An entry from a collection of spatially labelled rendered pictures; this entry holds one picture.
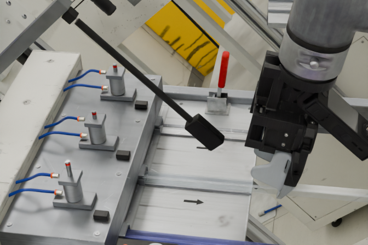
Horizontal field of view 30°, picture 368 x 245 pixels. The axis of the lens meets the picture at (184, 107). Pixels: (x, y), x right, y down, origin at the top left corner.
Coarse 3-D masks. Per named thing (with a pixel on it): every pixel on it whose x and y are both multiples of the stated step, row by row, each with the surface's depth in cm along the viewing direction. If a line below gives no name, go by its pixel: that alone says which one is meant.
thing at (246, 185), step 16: (144, 176) 95; (160, 176) 95; (176, 176) 95; (192, 176) 95; (208, 176) 95; (272, 192) 93; (304, 192) 92; (320, 192) 91; (336, 192) 91; (352, 192) 91
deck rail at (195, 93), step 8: (168, 88) 111; (176, 88) 111; (184, 88) 111; (192, 88) 111; (200, 88) 111; (208, 88) 111; (176, 96) 111; (184, 96) 111; (192, 96) 110; (200, 96) 110; (208, 96) 110; (232, 96) 109; (240, 96) 109; (248, 96) 109; (352, 104) 106; (360, 104) 106; (360, 112) 106; (320, 128) 110
